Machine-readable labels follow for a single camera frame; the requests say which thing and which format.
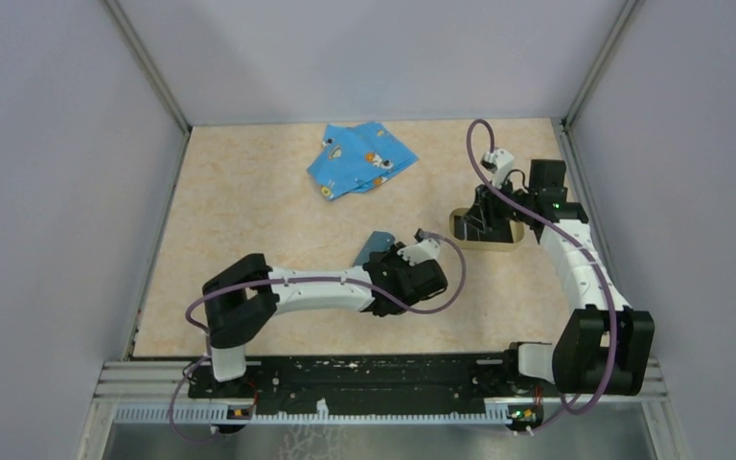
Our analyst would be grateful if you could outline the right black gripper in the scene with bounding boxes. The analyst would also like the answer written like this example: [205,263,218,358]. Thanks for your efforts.
[462,173,537,233]

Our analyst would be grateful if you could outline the beige oval card tray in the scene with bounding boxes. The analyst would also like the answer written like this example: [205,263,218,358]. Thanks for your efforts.
[448,208,525,252]

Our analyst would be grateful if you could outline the blue card holder wallet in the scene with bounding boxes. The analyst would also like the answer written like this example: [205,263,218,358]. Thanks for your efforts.
[353,231,396,266]

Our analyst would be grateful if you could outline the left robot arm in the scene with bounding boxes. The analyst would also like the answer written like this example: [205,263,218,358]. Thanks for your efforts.
[202,240,449,397]

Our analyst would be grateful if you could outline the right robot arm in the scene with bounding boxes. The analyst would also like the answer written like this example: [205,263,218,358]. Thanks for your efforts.
[455,149,655,396]

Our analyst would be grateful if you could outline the blue printed cloth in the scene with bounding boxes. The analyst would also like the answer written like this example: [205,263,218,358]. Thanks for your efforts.
[307,122,418,201]

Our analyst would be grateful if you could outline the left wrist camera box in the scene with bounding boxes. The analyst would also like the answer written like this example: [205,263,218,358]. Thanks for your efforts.
[396,229,441,266]

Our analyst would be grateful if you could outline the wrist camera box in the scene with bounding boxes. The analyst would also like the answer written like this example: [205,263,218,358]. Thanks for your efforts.
[481,149,515,189]
[396,229,441,266]

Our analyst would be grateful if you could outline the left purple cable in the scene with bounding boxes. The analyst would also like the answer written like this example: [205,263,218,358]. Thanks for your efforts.
[166,229,469,446]

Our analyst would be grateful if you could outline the purple cable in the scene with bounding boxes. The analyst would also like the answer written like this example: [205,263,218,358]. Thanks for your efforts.
[166,229,469,446]
[466,118,620,437]

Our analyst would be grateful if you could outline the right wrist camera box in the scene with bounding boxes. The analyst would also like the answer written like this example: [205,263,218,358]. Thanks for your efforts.
[481,149,515,189]

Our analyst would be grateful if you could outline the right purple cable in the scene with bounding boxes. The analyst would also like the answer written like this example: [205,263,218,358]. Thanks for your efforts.
[466,118,620,437]

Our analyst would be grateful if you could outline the black mounting base plate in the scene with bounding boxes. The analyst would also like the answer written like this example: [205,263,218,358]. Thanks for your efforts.
[188,351,558,416]

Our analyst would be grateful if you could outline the aluminium frame rail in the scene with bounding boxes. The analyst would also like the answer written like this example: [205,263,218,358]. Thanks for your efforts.
[91,358,669,426]

